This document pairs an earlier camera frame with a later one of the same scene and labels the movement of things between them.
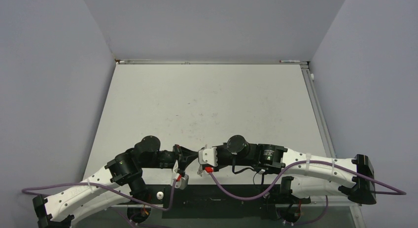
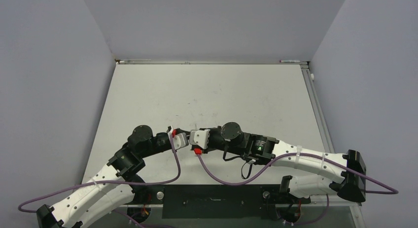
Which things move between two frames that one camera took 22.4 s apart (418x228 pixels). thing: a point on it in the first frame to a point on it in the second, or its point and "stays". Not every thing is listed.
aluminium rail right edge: (319, 112) stays
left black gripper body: (178, 153) to (159, 146)
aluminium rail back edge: (133, 61) stays
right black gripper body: (226, 157) to (216, 141)
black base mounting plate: (220, 201) stays
